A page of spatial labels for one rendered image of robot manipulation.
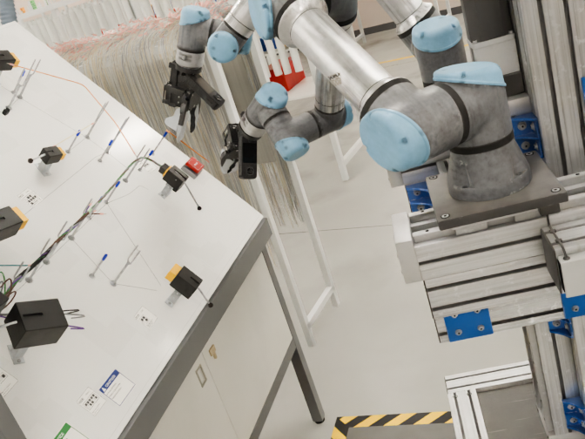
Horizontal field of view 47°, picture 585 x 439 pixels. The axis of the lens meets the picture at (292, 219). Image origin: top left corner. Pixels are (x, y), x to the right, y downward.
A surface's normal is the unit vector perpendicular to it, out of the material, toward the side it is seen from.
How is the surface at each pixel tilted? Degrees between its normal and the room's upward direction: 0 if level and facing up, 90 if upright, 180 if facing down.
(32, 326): 53
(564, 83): 90
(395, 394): 0
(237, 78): 90
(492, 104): 90
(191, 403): 90
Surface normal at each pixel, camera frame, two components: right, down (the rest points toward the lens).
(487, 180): -0.28, 0.15
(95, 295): 0.57, -0.65
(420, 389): -0.29, -0.88
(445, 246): -0.07, 0.41
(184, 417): 0.92, -0.15
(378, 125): -0.77, 0.50
